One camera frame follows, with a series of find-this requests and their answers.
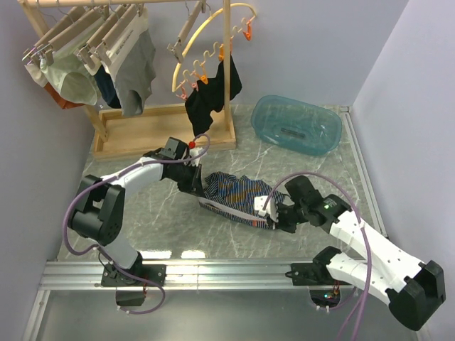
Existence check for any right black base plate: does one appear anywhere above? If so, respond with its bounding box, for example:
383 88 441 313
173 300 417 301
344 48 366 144
284 263 319 286

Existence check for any black hanging underwear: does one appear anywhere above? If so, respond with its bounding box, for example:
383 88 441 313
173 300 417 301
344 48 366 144
185 61 225 136

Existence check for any navy striped underwear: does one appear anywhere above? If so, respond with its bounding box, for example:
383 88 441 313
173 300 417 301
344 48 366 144
198 171 276 230

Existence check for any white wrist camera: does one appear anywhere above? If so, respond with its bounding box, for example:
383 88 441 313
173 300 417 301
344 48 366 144
254 195 278 222
185 141 210 167

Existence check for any dark blue hanging underwear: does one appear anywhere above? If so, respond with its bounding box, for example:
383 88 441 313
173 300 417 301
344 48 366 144
94 65 122 109

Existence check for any empty beige clip hanger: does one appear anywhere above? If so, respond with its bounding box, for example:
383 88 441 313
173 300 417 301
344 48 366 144
167 0 207 63

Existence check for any wooden clothes rack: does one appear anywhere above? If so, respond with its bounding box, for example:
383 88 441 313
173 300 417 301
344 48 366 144
18 1 236 161

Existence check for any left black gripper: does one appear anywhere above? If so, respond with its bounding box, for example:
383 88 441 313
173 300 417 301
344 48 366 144
168 162 205 197

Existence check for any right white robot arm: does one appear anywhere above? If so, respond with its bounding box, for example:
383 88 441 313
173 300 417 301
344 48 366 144
259 172 446 331

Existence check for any beige hanger with grey underwear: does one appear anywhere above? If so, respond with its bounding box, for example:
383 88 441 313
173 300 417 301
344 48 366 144
83 4 144 75

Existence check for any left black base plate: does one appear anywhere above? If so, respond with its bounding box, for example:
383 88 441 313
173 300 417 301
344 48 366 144
101 264 166 287

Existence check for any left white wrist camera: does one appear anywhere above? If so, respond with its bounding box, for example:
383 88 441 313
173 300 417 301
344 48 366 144
185 141 210 167

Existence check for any purple cable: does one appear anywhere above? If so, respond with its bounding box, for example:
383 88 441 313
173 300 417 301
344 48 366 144
63 133 211 315
262 172 374 341

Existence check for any blue plastic basin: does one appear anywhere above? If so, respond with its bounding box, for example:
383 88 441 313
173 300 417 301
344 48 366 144
251 95 342 156

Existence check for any orange hanging underwear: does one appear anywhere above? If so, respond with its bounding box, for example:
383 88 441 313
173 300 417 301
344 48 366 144
43 82 84 109

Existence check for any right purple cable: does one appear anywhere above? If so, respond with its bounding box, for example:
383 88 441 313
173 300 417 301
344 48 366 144
262 172 374 341

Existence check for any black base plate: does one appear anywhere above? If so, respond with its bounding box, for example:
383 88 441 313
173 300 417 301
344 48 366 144
101 264 166 287
284 263 319 286

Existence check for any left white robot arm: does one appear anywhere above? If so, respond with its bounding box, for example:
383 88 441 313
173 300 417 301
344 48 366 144
63 137 208 286

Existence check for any light green hanging underwear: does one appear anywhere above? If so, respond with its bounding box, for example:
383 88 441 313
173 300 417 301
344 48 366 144
40 38 99 106

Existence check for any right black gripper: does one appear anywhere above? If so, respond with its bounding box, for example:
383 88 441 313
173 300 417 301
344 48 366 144
267 202 308 234

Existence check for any yellow curved clip hanger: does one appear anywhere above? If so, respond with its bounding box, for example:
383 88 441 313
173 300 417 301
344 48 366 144
171 3 257 92

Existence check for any grey hanging underwear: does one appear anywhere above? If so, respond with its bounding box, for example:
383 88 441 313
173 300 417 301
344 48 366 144
107 14 156 117

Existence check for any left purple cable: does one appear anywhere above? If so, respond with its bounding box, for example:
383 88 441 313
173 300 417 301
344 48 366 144
63 133 211 315

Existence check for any beige hanger with green underwear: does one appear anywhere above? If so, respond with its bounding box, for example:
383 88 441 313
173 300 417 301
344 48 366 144
22 6 109 65

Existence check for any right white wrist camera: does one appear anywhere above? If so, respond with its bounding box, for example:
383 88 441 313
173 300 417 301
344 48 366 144
254 195 278 222

